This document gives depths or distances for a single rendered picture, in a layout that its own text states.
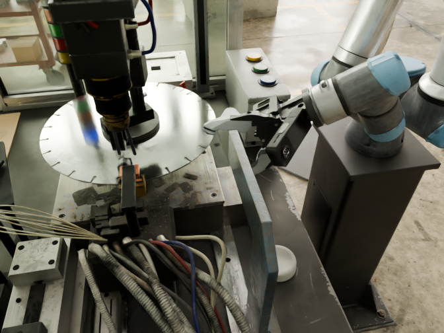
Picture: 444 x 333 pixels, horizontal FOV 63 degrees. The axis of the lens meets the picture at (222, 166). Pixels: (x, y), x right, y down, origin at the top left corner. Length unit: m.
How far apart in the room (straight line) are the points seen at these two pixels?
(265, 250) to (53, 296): 0.32
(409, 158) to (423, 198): 1.09
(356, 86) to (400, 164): 0.41
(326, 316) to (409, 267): 1.13
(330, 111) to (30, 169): 0.73
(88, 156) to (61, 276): 0.20
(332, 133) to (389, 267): 0.85
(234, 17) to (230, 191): 0.57
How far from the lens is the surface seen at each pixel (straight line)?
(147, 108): 0.62
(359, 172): 0.96
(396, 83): 0.66
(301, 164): 2.07
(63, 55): 0.95
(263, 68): 1.01
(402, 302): 1.69
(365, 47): 0.79
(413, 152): 1.08
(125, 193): 0.54
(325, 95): 0.66
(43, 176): 0.99
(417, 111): 0.89
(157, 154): 0.64
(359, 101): 0.66
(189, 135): 0.68
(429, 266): 1.84
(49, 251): 0.63
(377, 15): 0.79
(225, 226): 0.77
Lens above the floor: 1.35
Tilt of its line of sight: 42 degrees down
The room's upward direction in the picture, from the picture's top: straight up
